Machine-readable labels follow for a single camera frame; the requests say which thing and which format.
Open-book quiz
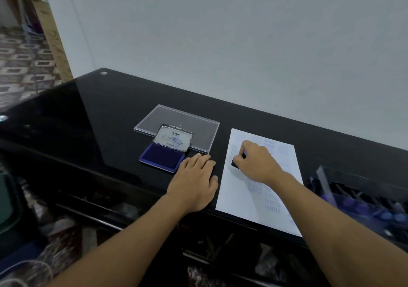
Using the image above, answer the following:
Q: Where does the white stamped paper sheet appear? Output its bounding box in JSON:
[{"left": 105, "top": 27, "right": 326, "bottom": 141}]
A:
[{"left": 215, "top": 128, "right": 303, "bottom": 237}]

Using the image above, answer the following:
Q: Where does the person's left forearm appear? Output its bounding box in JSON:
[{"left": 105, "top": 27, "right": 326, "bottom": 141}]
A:
[{"left": 47, "top": 194, "right": 200, "bottom": 287}]

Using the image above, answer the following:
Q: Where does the blue ink pad with lid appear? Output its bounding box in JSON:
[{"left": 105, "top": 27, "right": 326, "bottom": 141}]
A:
[{"left": 139, "top": 124, "right": 194, "bottom": 174}]

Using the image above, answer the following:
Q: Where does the person's right forearm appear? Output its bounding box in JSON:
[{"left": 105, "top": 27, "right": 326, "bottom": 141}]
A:
[{"left": 269, "top": 171, "right": 408, "bottom": 287}]

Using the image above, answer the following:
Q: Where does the group of purple-topped stamps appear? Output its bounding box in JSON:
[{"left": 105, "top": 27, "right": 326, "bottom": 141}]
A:
[{"left": 330, "top": 182, "right": 408, "bottom": 235}]

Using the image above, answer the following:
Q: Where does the wooden door frame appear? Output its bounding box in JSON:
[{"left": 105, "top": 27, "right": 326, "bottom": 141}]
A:
[{"left": 30, "top": 0, "right": 74, "bottom": 83}]

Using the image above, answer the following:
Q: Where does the clear plastic storage box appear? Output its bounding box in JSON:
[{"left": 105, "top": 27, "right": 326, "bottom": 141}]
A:
[{"left": 307, "top": 165, "right": 408, "bottom": 253}]

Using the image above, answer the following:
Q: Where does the person's right hand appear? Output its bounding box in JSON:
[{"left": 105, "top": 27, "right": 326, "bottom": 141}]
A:
[{"left": 231, "top": 140, "right": 288, "bottom": 186}]

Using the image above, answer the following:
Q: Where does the person's left hand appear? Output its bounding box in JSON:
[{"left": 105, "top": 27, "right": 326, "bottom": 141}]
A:
[{"left": 165, "top": 153, "right": 219, "bottom": 214}]

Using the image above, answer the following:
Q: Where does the white cable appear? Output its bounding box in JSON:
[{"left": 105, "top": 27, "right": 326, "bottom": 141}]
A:
[{"left": 0, "top": 261, "right": 54, "bottom": 287}]

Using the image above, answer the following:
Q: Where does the black and blue rubber stamp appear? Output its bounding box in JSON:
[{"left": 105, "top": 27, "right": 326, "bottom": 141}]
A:
[{"left": 231, "top": 151, "right": 248, "bottom": 170}]

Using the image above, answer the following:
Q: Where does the clear plastic box lid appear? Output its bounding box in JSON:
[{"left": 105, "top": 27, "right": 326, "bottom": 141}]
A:
[{"left": 133, "top": 104, "right": 221, "bottom": 155}]

